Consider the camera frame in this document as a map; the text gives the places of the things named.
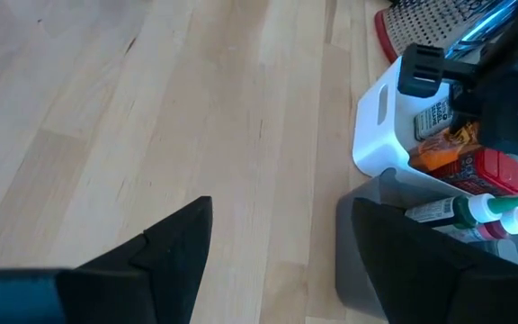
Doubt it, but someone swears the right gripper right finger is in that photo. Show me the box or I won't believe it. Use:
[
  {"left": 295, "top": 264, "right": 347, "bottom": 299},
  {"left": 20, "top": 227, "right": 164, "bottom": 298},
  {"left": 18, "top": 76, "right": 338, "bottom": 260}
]
[{"left": 351, "top": 197, "right": 518, "bottom": 324}]

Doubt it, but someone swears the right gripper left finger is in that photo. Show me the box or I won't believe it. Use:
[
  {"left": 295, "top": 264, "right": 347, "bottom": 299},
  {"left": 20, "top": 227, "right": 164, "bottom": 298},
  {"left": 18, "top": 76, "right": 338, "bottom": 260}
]
[{"left": 56, "top": 196, "right": 214, "bottom": 324}]

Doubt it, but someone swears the red-lid spice jar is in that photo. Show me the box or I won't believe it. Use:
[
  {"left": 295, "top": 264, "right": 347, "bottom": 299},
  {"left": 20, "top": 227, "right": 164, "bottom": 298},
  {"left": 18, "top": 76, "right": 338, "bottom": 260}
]
[{"left": 429, "top": 147, "right": 518, "bottom": 197}]

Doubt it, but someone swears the green-capped food colouring bottle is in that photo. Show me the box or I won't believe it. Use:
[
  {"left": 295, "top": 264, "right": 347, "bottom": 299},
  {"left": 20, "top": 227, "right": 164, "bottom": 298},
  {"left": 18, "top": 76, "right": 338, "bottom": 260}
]
[{"left": 404, "top": 193, "right": 518, "bottom": 229}]

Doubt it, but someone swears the white-lid seasoning jar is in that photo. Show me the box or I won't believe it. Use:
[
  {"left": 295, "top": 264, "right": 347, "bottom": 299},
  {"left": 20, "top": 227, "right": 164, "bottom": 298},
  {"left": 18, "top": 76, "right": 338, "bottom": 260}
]
[{"left": 413, "top": 95, "right": 456, "bottom": 143}]

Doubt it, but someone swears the Mini Wheats cereal box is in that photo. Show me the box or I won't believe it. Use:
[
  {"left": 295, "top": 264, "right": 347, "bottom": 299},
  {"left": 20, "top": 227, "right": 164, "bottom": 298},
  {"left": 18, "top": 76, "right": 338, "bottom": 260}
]
[{"left": 407, "top": 121, "right": 483, "bottom": 175}]

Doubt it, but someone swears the pink-capped food colouring bottle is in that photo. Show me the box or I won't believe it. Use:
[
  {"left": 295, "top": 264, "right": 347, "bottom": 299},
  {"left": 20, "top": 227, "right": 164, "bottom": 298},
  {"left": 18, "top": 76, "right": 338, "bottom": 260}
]
[{"left": 446, "top": 208, "right": 518, "bottom": 245}]

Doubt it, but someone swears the grey translucent plastic bin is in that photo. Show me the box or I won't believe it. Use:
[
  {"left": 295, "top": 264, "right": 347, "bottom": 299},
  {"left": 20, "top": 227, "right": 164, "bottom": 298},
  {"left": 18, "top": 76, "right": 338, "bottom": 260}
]
[{"left": 335, "top": 167, "right": 518, "bottom": 317}]

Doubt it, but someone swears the red metal box grater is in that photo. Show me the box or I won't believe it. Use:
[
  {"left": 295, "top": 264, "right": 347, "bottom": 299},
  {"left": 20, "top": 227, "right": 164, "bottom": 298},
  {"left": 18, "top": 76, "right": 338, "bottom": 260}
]
[{"left": 373, "top": 0, "right": 518, "bottom": 65}]

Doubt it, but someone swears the white plastic bin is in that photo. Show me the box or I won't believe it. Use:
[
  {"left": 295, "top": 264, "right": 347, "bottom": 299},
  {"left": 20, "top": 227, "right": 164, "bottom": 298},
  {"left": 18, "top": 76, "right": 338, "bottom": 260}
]
[{"left": 352, "top": 55, "right": 518, "bottom": 200}]

